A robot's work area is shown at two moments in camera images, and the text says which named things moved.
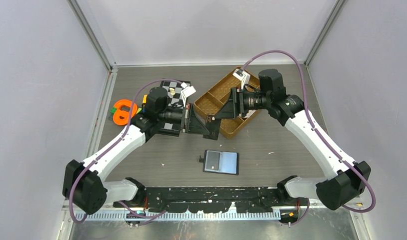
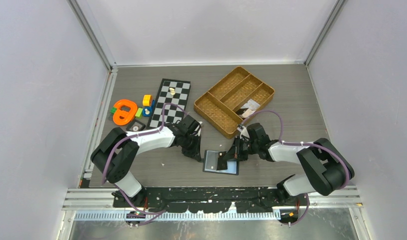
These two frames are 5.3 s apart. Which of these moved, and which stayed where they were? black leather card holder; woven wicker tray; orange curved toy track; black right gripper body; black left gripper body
Moved: black left gripper body; black right gripper body
Stayed: woven wicker tray; orange curved toy track; black leather card holder
